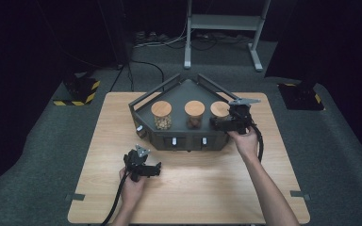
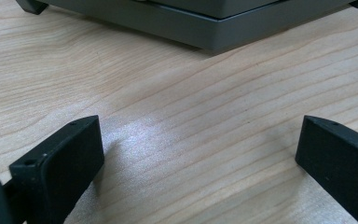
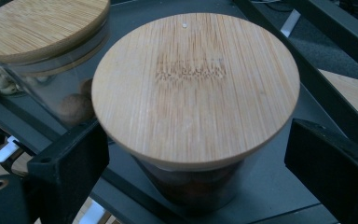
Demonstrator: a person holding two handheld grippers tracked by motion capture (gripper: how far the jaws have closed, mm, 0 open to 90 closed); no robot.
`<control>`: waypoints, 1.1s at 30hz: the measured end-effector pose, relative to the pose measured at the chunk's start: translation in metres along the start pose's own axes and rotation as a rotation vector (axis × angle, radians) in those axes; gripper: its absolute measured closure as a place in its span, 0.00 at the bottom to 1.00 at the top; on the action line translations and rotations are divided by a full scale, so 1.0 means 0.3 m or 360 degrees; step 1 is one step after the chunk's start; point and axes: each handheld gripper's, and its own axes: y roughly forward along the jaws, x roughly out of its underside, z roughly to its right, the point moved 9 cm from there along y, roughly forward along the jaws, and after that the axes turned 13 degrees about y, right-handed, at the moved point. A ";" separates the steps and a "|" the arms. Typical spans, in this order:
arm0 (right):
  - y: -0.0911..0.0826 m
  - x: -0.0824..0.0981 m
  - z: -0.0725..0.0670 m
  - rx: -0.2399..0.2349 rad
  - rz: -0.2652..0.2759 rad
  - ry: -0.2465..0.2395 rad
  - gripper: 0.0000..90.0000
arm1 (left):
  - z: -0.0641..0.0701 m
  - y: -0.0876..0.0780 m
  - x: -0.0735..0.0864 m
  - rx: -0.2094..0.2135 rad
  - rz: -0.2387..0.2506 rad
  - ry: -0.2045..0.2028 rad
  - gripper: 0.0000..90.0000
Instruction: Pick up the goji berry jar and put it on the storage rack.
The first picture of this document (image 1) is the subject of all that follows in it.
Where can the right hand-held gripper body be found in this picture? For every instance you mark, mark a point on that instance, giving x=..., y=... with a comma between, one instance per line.
x=241, y=119

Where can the grey metal stand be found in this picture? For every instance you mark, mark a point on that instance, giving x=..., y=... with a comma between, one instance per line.
x=223, y=22

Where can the power strip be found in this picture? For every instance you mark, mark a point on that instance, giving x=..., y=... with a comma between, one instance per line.
x=151, y=37

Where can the grey tape piece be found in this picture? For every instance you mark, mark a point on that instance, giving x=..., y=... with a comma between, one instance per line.
x=75, y=196
x=300, y=194

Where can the wooden-lid jar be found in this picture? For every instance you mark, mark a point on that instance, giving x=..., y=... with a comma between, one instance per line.
x=161, y=109
x=219, y=109
x=194, y=109

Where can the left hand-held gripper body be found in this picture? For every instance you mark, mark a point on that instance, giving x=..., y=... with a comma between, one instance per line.
x=135, y=164

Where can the person's left hand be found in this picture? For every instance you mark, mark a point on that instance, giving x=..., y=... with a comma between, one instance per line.
x=132, y=191

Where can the dark curtain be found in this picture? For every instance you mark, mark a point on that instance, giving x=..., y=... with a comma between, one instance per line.
x=336, y=40
x=28, y=47

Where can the dark grey corner shelf rack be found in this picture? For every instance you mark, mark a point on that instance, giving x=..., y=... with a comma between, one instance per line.
x=177, y=94

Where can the person's right hand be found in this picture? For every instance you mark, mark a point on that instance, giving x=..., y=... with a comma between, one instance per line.
x=247, y=144

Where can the black floor plate striped edge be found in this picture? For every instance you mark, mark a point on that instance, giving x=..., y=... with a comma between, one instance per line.
x=300, y=97
x=80, y=89

